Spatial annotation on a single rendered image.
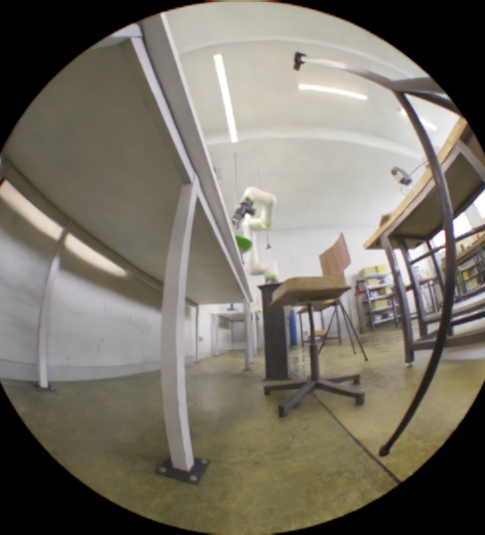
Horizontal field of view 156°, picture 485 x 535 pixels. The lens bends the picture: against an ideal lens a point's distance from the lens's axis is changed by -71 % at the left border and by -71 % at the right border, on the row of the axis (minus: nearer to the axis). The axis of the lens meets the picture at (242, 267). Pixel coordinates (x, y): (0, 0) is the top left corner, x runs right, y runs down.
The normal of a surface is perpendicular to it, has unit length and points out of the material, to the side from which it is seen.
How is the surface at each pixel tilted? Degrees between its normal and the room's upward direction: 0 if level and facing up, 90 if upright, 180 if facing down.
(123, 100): 180
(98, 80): 180
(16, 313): 90
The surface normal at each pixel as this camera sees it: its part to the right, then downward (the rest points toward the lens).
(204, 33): 0.04, 0.92
